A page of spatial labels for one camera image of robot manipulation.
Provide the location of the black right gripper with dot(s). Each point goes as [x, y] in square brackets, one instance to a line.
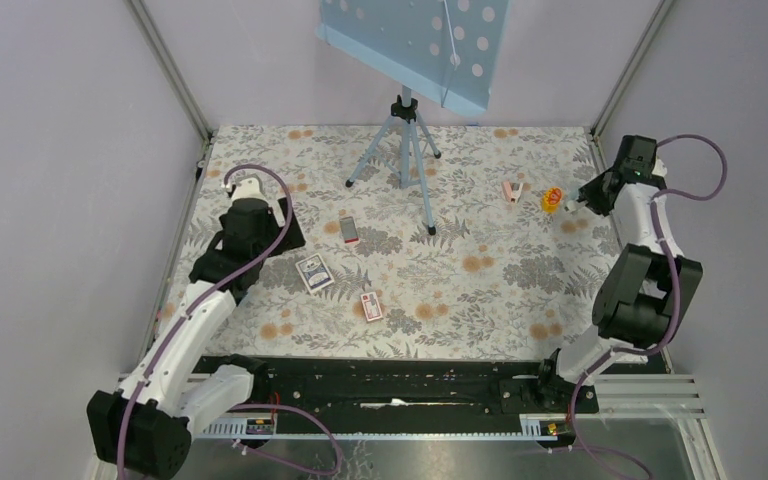
[588, 192]

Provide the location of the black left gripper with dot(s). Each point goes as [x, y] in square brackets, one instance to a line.
[294, 238]

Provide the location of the pink mini stapler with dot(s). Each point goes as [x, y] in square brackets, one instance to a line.
[512, 191]

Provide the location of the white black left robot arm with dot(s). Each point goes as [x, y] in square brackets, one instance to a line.
[147, 424]

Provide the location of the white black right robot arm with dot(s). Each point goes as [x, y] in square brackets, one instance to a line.
[643, 300]

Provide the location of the yellow red small toy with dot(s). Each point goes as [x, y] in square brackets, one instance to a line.
[552, 200]

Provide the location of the blue playing card box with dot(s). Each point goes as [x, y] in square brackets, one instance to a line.
[314, 273]

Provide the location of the grey red small box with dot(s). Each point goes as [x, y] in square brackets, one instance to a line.
[348, 230]

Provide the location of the red white staple box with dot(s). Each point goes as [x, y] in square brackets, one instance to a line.
[371, 306]

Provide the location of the floral patterned table mat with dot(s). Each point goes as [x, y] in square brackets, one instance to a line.
[497, 281]

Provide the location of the blue music stand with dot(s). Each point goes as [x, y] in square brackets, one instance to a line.
[444, 51]

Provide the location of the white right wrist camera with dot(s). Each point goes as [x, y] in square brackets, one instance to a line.
[574, 205]

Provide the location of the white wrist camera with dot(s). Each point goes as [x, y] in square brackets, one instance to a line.
[248, 187]
[574, 205]

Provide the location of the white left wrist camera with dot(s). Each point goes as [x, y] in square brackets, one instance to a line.
[248, 187]

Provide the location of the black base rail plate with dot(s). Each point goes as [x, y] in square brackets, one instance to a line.
[348, 394]

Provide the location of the grey cable duct strip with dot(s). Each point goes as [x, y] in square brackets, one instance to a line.
[263, 428]

